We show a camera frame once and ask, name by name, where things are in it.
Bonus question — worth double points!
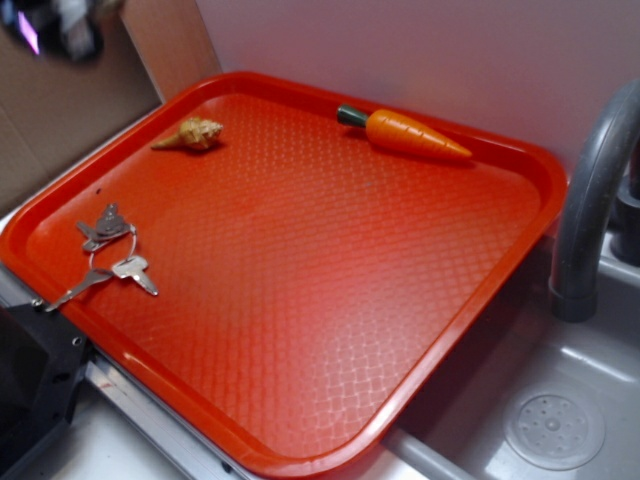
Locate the orange toy carrot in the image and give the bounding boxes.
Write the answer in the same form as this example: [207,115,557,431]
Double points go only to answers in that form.
[336,104,472,160]

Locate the silver keys on ring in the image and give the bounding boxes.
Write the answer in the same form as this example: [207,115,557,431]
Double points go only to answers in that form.
[45,203,159,313]

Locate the grey toy faucet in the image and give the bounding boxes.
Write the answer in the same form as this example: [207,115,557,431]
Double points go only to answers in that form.
[549,79,639,323]

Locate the tan spiral seashell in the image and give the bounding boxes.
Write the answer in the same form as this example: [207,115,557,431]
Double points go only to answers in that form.
[151,117,224,151]

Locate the red plastic tray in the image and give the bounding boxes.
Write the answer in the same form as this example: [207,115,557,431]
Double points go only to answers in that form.
[1,73,567,479]

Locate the grey toy sink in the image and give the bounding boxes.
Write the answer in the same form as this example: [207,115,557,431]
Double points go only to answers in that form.
[384,244,639,479]

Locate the aluminium frame rail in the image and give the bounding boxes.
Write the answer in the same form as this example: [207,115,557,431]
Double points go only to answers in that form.
[1,269,246,479]

